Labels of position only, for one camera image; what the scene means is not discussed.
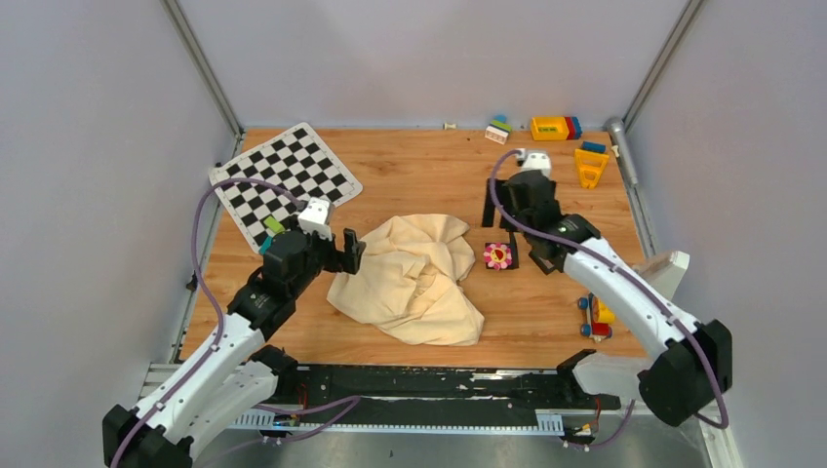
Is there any black white chessboard mat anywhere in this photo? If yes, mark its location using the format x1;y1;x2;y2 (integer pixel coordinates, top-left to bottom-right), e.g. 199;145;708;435
209;122;363;253

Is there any grey metal cylinder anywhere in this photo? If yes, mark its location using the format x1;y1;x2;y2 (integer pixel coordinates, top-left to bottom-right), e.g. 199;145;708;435
606;117;639;186

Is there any white toy brick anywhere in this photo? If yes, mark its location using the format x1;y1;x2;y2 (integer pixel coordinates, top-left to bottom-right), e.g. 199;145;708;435
484;125;510;144

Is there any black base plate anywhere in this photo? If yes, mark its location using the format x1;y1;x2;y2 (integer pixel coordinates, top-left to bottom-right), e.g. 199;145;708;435
266;365;621;427

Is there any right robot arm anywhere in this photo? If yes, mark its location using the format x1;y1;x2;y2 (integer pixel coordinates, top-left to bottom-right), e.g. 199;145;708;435
487;170;732;429

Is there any teal block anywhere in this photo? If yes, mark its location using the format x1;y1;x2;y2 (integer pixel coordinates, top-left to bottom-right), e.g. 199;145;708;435
258;236;273;255

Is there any yellow toy frame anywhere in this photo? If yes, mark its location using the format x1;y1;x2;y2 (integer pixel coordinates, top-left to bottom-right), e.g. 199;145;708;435
574;149;610;189

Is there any cream yellow garment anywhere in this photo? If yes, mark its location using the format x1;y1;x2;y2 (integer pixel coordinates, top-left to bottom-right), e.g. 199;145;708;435
327;214;485;346

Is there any red blue brick stack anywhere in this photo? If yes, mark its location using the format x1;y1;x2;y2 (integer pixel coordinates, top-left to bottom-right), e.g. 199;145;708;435
565;116;582;140

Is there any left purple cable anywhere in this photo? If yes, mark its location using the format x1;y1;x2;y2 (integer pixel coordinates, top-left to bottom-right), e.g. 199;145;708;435
108;177;362;468

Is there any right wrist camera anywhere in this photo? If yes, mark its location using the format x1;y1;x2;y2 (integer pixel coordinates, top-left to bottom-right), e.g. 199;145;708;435
516;148;552;178

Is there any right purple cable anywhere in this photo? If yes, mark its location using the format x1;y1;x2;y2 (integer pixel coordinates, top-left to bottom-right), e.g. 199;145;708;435
488;148;730;450

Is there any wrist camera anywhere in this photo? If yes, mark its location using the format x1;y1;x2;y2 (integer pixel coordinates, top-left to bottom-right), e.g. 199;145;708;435
297;197;334;241
516;148;552;178

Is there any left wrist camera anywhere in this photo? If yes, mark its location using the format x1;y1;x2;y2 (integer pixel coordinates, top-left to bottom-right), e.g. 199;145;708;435
297;197;334;241

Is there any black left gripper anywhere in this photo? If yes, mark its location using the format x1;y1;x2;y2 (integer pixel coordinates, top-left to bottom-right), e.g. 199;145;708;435
288;214;365;297

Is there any colourful toy car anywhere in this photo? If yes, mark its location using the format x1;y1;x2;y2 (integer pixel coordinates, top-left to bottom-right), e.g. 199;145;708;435
577;292;616;342

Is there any yellow toy bin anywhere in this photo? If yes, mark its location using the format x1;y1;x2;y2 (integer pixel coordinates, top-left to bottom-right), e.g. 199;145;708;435
530;116;571;141

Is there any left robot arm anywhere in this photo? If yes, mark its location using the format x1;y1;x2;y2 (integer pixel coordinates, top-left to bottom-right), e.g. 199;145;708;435
102;229;366;467

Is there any pink flower brooch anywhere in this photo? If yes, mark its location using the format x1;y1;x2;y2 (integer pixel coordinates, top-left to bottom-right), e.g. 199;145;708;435
483;243;510;270

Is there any green blue brick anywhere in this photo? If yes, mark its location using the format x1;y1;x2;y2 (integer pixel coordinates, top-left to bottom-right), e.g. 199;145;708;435
490;114;512;134

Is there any purple cable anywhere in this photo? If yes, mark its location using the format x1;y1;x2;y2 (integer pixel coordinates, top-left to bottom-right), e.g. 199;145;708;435
108;177;362;468
488;148;730;450

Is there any blue toy brick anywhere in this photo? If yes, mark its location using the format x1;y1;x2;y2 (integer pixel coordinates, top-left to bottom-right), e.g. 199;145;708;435
580;140;607;154

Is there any lime green block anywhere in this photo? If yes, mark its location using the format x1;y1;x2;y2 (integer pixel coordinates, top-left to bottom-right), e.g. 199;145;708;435
262;215;285;236

